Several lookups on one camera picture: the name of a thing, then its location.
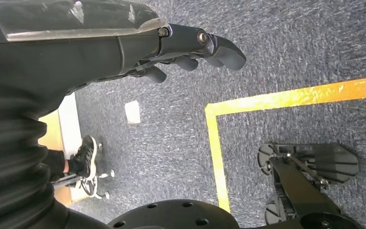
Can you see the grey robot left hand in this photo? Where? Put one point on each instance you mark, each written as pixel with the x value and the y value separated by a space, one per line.
pixel 75 53

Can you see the person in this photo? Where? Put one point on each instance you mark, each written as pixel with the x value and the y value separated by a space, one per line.
pixel 83 156

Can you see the pale wood board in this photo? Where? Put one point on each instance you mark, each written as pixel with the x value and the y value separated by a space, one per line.
pixel 69 126

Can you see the white floor patch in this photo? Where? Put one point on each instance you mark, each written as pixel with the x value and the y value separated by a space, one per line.
pixel 132 112

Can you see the white chair base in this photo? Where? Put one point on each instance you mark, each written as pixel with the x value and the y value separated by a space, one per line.
pixel 91 186

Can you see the yellow floor tape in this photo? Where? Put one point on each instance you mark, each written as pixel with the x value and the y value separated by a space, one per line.
pixel 281 99

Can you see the black robot caster assembly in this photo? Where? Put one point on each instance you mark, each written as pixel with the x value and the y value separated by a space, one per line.
pixel 299 186

